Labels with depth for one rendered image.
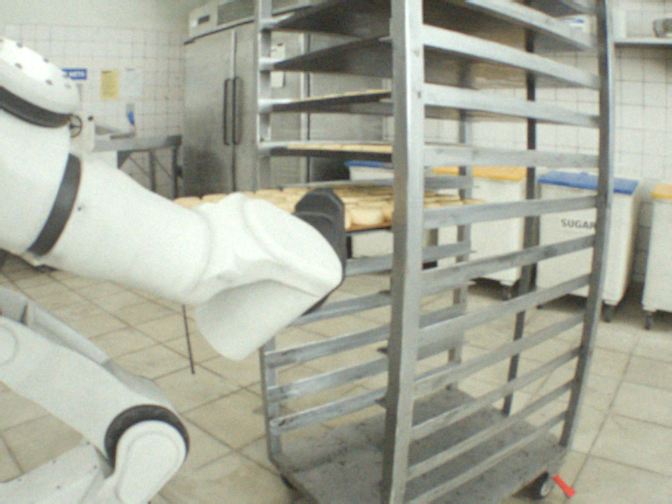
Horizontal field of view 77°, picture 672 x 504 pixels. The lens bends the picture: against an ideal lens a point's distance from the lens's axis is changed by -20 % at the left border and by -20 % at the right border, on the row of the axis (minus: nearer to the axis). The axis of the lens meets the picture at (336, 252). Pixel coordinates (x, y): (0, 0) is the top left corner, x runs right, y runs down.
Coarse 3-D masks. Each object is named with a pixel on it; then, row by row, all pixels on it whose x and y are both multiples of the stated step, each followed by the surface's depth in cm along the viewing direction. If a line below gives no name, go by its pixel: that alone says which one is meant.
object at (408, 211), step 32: (416, 0) 62; (416, 32) 62; (416, 64) 63; (416, 96) 64; (416, 128) 65; (416, 160) 66; (416, 192) 67; (416, 224) 68; (416, 256) 69; (416, 288) 70; (416, 320) 72; (416, 352) 73; (384, 448) 77; (384, 480) 78
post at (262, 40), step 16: (256, 0) 96; (272, 0) 96; (256, 16) 97; (256, 32) 97; (256, 48) 98; (256, 64) 99; (256, 80) 99; (256, 96) 100; (256, 112) 101; (256, 128) 101; (256, 144) 102; (256, 160) 103; (256, 176) 104; (272, 384) 114; (272, 416) 116; (272, 448) 118
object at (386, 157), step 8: (272, 152) 102; (280, 152) 99; (288, 152) 96; (296, 152) 94; (304, 152) 91; (312, 152) 89; (320, 152) 87; (328, 152) 85; (336, 152) 83; (344, 152) 81; (352, 152) 79; (360, 152) 77; (368, 152) 76; (376, 152) 74; (384, 152) 73; (360, 160) 78; (368, 160) 76; (376, 160) 75; (384, 160) 73
